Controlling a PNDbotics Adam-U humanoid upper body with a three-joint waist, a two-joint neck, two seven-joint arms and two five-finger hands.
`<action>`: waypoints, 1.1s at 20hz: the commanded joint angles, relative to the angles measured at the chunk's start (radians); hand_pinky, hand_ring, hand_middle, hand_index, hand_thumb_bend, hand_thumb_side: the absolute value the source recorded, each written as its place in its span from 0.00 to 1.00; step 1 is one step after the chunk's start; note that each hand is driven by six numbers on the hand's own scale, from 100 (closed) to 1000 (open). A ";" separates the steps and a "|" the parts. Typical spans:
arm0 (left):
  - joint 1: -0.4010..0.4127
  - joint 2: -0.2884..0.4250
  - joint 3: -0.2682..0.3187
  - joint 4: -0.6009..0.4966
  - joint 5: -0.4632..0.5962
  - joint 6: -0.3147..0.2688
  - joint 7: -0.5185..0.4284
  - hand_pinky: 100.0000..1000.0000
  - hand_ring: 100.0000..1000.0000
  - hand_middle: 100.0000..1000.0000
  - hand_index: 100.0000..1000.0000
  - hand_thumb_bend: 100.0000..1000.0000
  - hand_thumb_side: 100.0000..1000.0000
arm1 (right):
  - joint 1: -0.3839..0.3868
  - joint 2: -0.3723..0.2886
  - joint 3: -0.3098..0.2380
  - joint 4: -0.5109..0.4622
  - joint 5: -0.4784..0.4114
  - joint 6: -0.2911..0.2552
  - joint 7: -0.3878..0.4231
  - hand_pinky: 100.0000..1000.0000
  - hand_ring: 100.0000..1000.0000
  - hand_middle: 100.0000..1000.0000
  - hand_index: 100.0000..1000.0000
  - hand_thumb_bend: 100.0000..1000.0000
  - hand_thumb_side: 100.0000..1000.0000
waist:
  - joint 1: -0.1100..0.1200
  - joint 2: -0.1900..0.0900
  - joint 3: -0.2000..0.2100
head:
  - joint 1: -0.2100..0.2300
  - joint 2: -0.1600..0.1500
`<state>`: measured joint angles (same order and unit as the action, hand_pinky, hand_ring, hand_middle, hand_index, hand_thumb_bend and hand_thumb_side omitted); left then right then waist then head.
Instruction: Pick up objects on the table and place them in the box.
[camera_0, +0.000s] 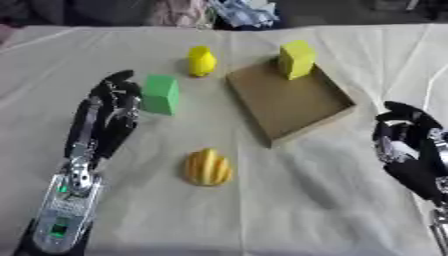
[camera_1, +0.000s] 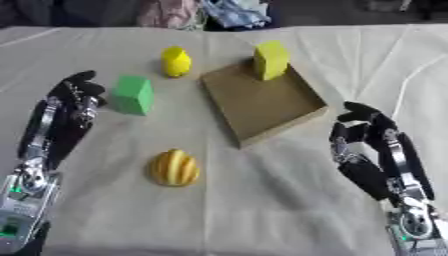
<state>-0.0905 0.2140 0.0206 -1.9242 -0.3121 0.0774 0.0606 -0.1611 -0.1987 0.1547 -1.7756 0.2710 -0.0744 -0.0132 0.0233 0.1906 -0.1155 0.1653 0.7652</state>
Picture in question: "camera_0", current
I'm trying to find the green rectangular block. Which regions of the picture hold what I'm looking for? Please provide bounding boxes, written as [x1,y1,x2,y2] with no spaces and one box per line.
[138,74,182,117]

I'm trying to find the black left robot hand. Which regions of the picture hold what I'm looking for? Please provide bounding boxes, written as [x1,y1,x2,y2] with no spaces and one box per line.
[63,69,144,170]

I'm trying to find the yellow ribbed toy fruit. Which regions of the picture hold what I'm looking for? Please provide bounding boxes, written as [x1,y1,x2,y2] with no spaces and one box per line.
[182,148,235,187]

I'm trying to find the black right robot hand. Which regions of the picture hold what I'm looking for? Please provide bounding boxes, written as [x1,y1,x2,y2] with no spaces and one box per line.
[371,100,448,203]

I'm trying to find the tan cardboard box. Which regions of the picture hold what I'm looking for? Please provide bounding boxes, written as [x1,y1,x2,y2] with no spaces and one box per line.
[224,59,357,148]

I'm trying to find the yellow-green rectangular block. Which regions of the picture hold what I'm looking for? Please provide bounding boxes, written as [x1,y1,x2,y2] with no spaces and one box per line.
[276,40,317,81]

